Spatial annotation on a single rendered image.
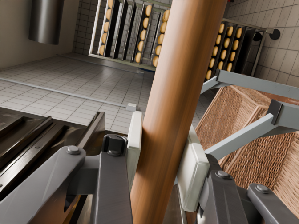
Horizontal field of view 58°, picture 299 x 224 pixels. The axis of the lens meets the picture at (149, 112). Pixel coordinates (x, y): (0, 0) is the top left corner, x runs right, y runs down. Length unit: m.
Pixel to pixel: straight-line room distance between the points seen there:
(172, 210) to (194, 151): 1.02
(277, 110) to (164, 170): 0.41
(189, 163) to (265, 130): 0.42
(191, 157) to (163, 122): 0.03
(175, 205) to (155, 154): 1.04
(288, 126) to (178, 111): 0.43
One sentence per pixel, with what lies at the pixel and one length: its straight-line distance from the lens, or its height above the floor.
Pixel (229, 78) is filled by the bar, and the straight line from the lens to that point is 1.01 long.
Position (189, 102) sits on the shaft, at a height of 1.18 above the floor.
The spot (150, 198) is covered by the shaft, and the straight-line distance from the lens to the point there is 0.18.
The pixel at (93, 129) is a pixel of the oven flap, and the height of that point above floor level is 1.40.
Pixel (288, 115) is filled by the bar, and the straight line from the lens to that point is 0.57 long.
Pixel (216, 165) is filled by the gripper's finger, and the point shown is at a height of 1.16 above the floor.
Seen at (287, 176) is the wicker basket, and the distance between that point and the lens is 1.18.
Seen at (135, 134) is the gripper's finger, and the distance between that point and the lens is 0.15.
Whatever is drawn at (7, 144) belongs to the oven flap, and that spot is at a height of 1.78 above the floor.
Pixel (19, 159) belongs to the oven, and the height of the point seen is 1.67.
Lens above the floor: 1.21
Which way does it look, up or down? 3 degrees down
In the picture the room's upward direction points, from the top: 77 degrees counter-clockwise
